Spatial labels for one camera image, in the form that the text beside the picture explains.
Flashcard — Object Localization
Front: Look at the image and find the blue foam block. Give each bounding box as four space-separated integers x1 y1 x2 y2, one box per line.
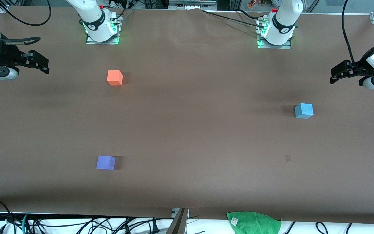
294 103 314 119

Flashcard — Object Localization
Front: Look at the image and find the orange foam block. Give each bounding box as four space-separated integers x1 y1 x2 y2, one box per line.
107 70 123 86

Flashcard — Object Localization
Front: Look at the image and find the purple foam block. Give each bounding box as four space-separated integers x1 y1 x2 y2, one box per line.
96 155 116 171

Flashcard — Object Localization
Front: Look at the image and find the colourful background object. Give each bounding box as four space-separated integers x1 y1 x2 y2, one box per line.
247 0 272 8

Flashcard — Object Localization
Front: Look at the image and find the brown table cover sheet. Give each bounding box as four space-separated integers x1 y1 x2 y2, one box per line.
0 5 374 225

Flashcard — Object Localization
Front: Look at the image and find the green cloth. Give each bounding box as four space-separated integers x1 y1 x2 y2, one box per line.
226 211 282 234

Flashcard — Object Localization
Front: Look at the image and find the thick black right gripper cable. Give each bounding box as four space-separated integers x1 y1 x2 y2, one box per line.
0 34 41 46

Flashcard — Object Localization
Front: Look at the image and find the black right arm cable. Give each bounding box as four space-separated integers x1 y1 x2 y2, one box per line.
0 0 52 26

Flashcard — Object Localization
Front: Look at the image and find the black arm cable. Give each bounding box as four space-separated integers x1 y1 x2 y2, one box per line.
0 0 52 26
341 0 359 71

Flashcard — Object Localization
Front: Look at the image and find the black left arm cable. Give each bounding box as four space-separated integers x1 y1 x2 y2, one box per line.
341 0 359 71

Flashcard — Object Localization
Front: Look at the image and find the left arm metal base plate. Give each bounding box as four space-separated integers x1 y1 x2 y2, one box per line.
256 16 292 49

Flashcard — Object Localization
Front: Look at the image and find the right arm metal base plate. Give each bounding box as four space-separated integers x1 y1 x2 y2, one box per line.
85 13 123 45

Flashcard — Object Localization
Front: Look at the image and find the thin grey cable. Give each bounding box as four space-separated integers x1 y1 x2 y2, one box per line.
116 9 135 28

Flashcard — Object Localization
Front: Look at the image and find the short black table cable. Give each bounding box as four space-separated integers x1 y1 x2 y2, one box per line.
236 9 264 20

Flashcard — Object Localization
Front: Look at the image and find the long black table cable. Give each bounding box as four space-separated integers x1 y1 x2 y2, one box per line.
201 10 266 29

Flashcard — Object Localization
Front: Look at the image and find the teal cable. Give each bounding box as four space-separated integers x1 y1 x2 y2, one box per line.
21 214 30 234

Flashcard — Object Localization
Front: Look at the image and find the grey metal rail box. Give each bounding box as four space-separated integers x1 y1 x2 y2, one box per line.
168 0 217 10

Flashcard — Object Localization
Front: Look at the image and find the grey metal post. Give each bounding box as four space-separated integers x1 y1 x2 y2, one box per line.
166 208 190 234

